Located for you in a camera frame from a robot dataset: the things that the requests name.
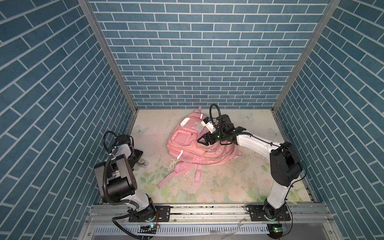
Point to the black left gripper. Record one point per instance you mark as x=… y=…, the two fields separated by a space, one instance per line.
x=137 y=152

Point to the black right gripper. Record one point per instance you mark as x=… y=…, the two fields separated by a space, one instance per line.
x=206 y=139

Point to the pink student backpack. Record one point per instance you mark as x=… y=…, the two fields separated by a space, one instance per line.
x=183 y=145

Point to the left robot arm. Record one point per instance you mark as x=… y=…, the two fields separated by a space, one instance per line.
x=116 y=180

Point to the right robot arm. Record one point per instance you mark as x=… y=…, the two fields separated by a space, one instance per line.
x=285 y=163

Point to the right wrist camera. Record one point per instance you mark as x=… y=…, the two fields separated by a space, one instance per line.
x=207 y=123

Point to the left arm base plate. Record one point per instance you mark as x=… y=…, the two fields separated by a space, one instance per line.
x=156 y=213

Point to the aluminium front rail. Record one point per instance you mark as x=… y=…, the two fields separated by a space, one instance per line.
x=309 y=221

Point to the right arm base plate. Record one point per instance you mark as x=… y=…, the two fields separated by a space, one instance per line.
x=258 y=213

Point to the left corner aluminium post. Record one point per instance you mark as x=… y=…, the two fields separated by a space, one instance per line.
x=92 y=20

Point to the corner aluminium post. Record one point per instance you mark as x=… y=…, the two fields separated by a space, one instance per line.
x=318 y=30
x=92 y=20

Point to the right corner aluminium post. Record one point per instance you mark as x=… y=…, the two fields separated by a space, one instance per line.
x=318 y=30

